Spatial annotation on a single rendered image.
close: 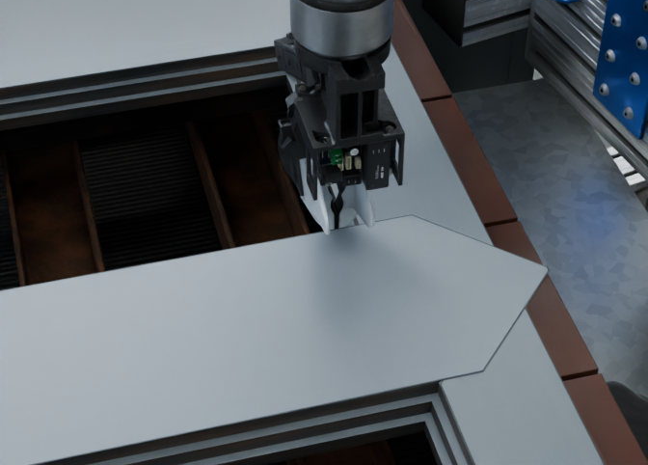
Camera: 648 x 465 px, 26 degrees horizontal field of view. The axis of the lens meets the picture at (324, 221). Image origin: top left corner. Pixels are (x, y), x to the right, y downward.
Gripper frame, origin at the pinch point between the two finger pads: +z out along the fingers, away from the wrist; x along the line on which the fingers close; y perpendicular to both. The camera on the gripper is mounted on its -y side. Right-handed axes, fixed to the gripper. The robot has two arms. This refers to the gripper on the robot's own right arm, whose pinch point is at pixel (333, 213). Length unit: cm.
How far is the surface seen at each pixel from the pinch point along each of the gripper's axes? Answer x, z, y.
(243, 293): -9.2, 0.7, 6.5
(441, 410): 2.8, 2.0, 20.8
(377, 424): -1.9, 3.3, 19.9
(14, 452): -28.3, 0.7, 17.8
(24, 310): -26.2, 0.7, 3.9
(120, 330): -19.3, 0.7, 7.9
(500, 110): 27.6, 18.2, -30.6
